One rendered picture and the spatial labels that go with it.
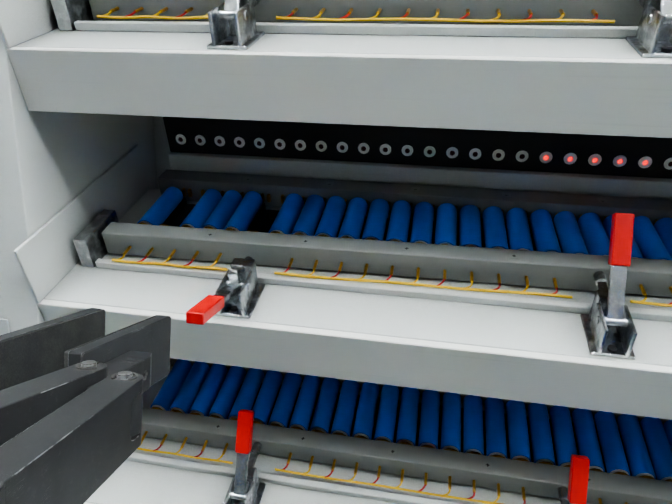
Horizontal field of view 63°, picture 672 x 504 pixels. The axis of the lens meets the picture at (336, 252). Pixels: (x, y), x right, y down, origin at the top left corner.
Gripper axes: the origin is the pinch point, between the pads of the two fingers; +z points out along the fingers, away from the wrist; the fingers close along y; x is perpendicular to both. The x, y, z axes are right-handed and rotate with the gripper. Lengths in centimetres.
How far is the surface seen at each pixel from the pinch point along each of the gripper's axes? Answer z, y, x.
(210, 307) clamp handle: 11.7, 0.7, 0.2
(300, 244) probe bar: 21.8, 4.0, 3.8
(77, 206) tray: 21.0, -15.5, 5.6
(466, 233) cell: 25.7, 17.2, 5.4
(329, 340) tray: 16.8, 7.7, -2.5
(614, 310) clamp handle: 17.5, 26.7, 1.4
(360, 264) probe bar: 22.2, 8.9, 2.5
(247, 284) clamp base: 17.4, 1.2, 0.9
